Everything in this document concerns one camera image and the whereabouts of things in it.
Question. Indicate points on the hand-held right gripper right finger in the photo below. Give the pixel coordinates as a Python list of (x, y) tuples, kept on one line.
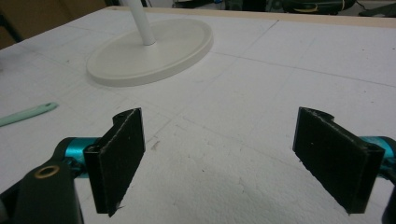
[(336, 158)]

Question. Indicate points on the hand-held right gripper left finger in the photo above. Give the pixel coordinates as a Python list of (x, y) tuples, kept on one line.
[(120, 158)]

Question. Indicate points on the white round lamp stand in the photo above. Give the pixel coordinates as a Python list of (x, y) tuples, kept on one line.
[(149, 53)]

